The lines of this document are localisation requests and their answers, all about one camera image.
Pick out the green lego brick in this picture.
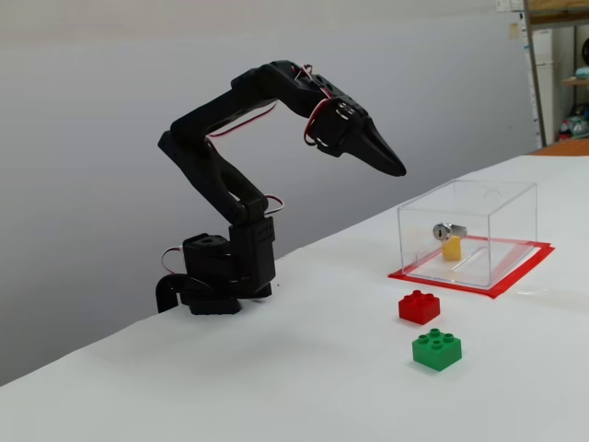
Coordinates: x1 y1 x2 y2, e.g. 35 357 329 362
410 328 463 373

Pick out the red white arm cable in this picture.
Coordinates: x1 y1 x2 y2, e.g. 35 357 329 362
204 101 286 216

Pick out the brown shelf beam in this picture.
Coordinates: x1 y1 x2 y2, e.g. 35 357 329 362
524 0 589 26

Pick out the transparent acrylic box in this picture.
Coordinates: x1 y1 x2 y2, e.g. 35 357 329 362
397 179 538 290

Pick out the black table clamp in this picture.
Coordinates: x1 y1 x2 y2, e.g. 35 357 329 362
155 274 185 315

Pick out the silver box lock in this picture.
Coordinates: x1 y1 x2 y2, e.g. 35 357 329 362
432 222 468 242

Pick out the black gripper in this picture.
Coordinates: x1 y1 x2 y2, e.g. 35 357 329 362
304 94 408 177

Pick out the red lego brick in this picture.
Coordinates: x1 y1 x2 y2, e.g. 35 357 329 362
398 289 442 326

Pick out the red white gripper servo cable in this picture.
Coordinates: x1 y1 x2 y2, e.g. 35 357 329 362
294 63 332 148

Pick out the orange brown table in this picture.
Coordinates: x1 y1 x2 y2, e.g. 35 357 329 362
528 138 589 158

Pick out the grey metal shelf upright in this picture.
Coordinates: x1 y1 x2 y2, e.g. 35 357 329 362
524 0 549 148

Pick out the red tape frame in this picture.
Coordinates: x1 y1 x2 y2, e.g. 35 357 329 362
387 234 556 301

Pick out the red white base cable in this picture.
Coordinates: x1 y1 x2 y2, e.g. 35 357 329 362
160 247 185 277

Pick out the green plastic bag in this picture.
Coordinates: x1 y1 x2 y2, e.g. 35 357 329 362
568 104 589 139

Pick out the white refrigerator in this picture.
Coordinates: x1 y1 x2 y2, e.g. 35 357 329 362
532 28 557 145

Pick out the yellow lego brick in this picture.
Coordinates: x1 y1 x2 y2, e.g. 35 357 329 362
441 235 463 263

